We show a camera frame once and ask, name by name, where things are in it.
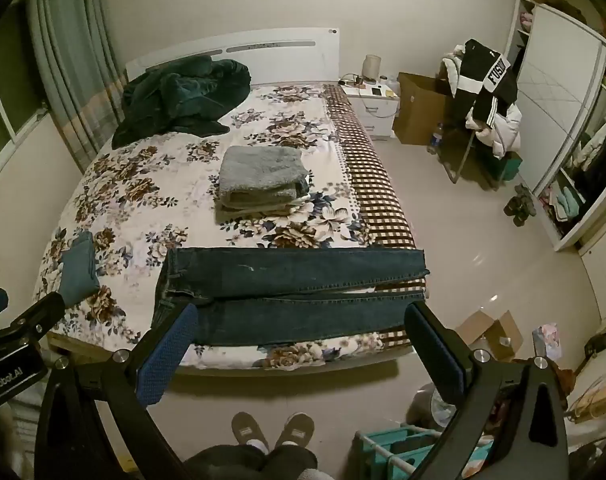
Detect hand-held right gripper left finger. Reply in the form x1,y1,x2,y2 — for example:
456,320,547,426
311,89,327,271
35,301,200,480

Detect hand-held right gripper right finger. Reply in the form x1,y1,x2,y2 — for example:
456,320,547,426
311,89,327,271
404,301,568,480

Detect dark blue jeans pants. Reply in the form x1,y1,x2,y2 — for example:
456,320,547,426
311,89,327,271
153,246,431,348

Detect small open cardboard box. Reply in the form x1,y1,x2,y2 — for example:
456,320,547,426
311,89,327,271
455,310,524,361

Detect small folded blue jeans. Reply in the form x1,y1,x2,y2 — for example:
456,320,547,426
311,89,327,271
58,231,101,307

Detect teal plastic rack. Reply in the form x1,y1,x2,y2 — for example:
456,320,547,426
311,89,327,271
355,427,494,480

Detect person's left grey slipper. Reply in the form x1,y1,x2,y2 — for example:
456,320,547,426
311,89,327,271
231,411,270,453

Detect person's grey slipper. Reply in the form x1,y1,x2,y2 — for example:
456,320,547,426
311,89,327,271
231,411,270,453
275,412,315,451

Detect pastel printed bag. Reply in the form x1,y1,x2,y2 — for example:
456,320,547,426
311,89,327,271
533,324,561,361

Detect person's dark trouser legs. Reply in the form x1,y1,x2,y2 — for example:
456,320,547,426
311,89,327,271
183,442,318,480

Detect person's right grey slipper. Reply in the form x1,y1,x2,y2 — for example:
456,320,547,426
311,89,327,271
275,412,315,451

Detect bed with floral sheet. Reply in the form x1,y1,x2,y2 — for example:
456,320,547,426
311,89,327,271
33,82,431,376

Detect pair of dark shoes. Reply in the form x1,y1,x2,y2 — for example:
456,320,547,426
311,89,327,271
504,183,536,226

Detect green storage box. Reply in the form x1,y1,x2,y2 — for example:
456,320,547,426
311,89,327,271
483,152,524,183

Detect grey folded fleece cloth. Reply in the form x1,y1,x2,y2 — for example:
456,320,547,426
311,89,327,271
215,146,311,216

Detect large brown cardboard box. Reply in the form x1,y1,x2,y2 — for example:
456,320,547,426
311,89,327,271
393,72,456,146

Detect white nightstand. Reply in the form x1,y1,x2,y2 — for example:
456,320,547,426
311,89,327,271
340,82,401,142

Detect grey green curtain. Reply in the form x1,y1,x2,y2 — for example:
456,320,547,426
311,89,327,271
25,0,126,173

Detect dark green fleece blanket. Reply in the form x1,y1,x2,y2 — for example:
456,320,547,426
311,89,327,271
112,57,252,151

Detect black and white jacket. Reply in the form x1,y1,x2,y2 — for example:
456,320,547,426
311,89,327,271
453,39,518,131

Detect white sliding door wardrobe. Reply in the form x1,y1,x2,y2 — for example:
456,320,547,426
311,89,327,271
503,0,606,253

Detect white headboard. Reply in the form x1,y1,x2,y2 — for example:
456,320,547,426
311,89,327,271
125,27,341,86

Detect metal frame chair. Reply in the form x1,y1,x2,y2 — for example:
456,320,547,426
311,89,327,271
445,122,486,184

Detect window with white frame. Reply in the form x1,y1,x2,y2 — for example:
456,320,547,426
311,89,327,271
0,0,48,171

